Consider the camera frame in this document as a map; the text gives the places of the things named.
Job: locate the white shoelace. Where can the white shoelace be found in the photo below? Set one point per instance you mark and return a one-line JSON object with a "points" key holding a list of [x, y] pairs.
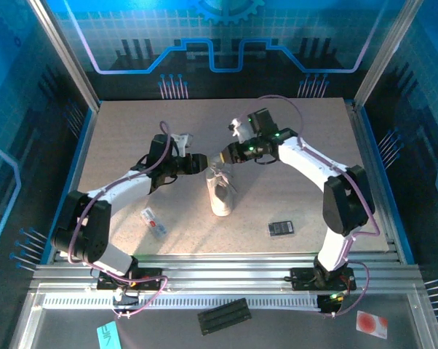
{"points": [[222, 178]]}

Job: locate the white canvas shoe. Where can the white canvas shoe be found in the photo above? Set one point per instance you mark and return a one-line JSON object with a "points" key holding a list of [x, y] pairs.
{"points": [[220, 203]]}

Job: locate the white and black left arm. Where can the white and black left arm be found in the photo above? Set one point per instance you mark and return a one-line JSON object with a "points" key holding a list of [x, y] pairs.
{"points": [[128, 183]]}

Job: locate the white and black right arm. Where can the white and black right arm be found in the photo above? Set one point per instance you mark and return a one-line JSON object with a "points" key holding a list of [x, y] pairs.
{"points": [[302, 156]]}

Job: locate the clear packet with red label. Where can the clear packet with red label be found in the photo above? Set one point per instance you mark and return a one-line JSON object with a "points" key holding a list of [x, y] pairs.
{"points": [[153, 223]]}

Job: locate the blue table edge trim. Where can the blue table edge trim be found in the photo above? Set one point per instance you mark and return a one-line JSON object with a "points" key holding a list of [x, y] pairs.
{"points": [[386, 185], [68, 185]]}

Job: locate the white connector block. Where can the white connector block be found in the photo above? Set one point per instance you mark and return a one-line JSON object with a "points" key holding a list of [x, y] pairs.
{"points": [[122, 296]]}

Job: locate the black ribbed block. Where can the black ribbed block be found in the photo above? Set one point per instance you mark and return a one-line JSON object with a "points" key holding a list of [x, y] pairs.
{"points": [[224, 316]]}

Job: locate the black electronics box with light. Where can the black electronics box with light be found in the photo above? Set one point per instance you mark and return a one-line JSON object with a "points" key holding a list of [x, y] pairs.
{"points": [[330, 303]]}

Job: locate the cyan card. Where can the cyan card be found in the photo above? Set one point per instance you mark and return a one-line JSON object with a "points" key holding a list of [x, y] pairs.
{"points": [[108, 336]]}

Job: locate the white card with red circle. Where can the white card with red circle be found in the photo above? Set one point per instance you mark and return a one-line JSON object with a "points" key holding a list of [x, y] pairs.
{"points": [[372, 324]]}

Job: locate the aluminium rail frame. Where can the aluminium rail frame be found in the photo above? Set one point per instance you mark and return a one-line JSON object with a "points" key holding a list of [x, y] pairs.
{"points": [[222, 270]]}

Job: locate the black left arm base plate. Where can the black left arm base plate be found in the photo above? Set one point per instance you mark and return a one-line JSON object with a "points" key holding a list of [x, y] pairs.
{"points": [[150, 276]]}

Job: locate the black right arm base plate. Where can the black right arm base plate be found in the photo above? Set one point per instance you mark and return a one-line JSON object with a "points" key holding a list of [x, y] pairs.
{"points": [[302, 278]]}

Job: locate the aluminium frame post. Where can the aluminium frame post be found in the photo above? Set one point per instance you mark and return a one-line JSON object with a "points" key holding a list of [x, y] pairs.
{"points": [[388, 54], [62, 54]]}

